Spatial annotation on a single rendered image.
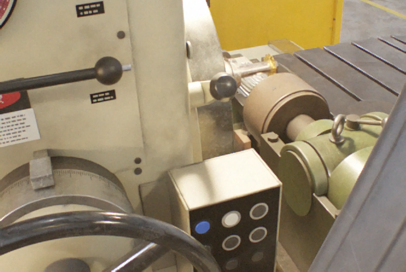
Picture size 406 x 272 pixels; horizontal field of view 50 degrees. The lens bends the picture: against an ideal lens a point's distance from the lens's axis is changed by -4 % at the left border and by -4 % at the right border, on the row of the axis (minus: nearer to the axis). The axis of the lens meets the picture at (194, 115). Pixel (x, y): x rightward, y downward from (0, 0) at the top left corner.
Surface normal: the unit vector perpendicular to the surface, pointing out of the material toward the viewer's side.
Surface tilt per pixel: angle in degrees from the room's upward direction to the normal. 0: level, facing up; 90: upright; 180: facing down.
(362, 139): 13
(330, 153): 21
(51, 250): 82
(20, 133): 90
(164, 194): 90
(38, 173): 0
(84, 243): 84
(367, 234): 67
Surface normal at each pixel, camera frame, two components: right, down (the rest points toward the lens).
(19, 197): -0.31, -0.78
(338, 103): -0.05, -0.87
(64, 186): 0.18, -0.89
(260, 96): -0.72, -0.44
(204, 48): 0.22, -0.20
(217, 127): 0.31, 0.31
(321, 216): -0.95, 0.20
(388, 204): -0.87, -0.13
